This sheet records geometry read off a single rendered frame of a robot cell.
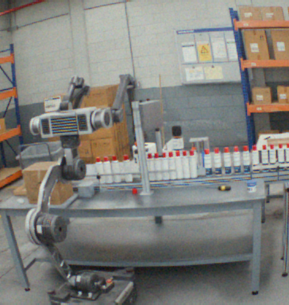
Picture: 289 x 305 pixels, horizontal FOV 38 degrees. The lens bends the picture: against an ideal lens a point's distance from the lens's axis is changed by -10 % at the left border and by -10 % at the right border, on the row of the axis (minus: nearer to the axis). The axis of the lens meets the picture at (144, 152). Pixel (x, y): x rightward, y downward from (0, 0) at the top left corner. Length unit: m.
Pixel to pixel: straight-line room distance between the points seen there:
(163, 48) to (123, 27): 0.86
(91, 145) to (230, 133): 2.39
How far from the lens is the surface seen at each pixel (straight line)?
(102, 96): 6.83
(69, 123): 2.96
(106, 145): 6.93
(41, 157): 5.72
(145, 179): 3.35
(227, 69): 7.59
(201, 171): 3.47
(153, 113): 3.29
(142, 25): 8.08
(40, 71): 9.06
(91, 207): 3.23
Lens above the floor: 1.83
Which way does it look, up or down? 12 degrees down
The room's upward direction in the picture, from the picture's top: 7 degrees counter-clockwise
